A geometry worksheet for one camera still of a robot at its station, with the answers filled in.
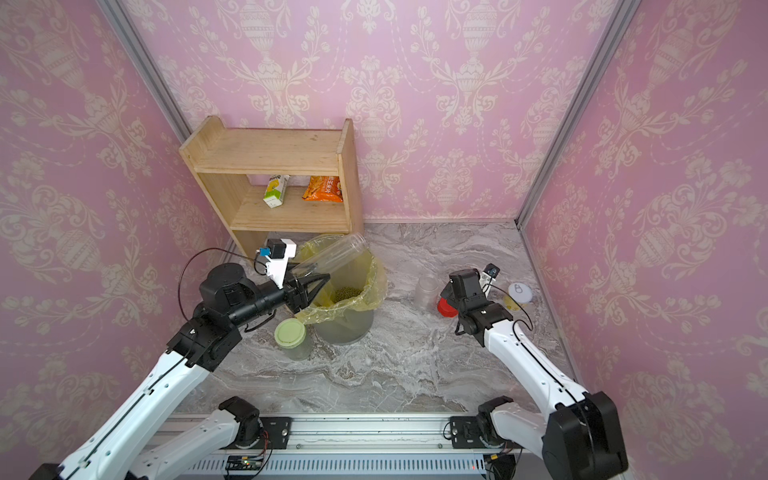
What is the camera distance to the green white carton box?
96 cm

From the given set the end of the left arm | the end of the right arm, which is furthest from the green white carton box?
the end of the right arm

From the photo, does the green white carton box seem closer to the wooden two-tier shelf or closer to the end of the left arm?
the wooden two-tier shelf

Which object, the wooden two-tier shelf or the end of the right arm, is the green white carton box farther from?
the end of the right arm

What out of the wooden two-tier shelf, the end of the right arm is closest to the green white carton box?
the wooden two-tier shelf

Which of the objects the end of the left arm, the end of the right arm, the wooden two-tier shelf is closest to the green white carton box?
the wooden two-tier shelf

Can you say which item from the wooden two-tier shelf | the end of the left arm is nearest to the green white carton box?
the wooden two-tier shelf
